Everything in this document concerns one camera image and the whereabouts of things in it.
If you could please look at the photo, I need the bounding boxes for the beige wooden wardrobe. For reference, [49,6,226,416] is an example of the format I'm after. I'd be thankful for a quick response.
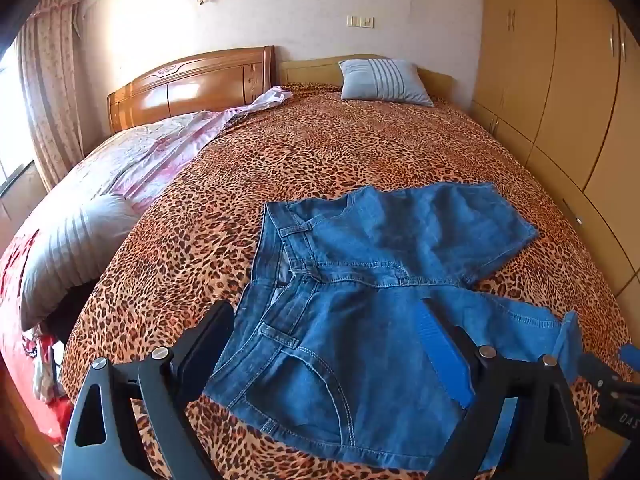
[470,0,640,311]

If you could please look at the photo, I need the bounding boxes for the blue denim pants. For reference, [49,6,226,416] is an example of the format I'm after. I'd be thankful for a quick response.
[202,181,583,472]

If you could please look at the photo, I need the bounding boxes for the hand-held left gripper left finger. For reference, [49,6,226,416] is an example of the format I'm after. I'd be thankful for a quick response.
[60,300,236,480]

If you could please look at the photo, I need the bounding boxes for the window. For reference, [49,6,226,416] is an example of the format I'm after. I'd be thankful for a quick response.
[0,35,36,196]

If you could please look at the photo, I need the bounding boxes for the blue-grey striped pillow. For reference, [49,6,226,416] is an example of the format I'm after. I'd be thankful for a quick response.
[338,58,435,107]

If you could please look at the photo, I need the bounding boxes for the leopard print bedspread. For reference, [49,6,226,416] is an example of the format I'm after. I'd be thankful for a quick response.
[60,82,632,480]

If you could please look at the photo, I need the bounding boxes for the grey striped pillow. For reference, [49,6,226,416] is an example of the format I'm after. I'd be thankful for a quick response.
[19,194,143,331]

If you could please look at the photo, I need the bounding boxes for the red blanket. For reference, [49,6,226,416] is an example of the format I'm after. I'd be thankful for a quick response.
[0,230,76,431]

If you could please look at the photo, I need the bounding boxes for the carved wooden headboard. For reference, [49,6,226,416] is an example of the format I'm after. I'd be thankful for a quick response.
[107,46,277,135]

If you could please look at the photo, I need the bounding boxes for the plain beige headboard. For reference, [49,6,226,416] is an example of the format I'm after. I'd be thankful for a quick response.
[278,54,453,92]

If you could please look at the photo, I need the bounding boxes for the crumpled colourful cloth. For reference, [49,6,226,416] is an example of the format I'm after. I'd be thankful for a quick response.
[22,327,66,406]

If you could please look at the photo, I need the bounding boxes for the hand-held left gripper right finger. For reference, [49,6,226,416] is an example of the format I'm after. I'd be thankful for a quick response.
[414,299,590,480]

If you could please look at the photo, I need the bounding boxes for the pink floral quilt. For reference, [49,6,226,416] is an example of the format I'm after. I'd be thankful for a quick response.
[0,87,295,261]

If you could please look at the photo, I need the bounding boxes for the floral patterned curtain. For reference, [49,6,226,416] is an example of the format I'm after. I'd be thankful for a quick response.
[17,0,91,192]

